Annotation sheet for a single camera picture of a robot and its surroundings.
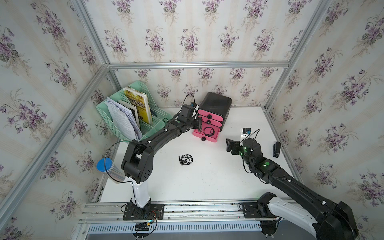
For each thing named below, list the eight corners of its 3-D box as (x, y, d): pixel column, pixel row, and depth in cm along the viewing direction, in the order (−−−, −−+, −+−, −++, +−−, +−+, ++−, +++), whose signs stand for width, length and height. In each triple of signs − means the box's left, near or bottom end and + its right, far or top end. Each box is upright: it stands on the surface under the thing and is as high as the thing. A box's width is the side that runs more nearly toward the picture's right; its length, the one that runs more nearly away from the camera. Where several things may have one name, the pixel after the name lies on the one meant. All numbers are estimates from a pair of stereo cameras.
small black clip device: (272, 156, 95) (275, 153, 92) (272, 143, 102) (275, 140, 98) (277, 158, 95) (281, 155, 91) (277, 145, 101) (280, 141, 98)
